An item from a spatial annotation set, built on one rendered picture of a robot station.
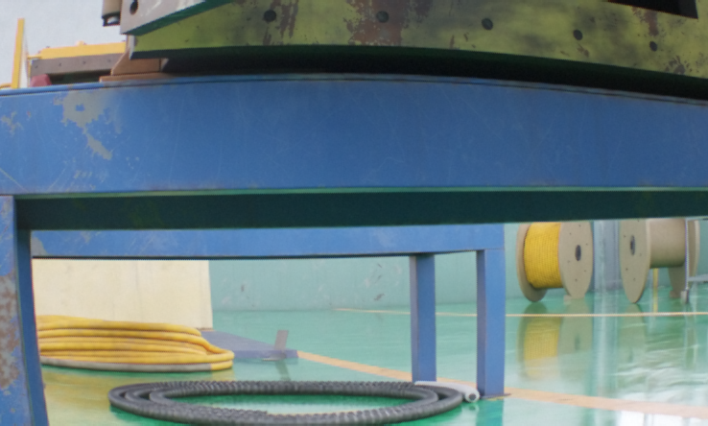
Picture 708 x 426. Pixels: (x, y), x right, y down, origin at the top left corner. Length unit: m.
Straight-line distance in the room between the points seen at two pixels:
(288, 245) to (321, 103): 2.74
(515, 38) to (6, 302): 0.54
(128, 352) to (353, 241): 1.83
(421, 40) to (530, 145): 0.15
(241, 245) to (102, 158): 2.74
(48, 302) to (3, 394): 5.84
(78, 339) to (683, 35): 4.47
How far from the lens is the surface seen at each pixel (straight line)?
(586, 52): 1.07
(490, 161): 1.03
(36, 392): 1.64
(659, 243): 11.51
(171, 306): 6.85
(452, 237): 3.89
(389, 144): 1.00
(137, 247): 3.63
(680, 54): 1.14
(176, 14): 0.85
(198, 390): 4.23
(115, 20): 0.92
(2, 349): 0.95
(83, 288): 6.79
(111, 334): 5.29
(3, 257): 0.95
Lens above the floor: 0.46
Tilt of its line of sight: 3 degrees up
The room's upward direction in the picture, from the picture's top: 2 degrees counter-clockwise
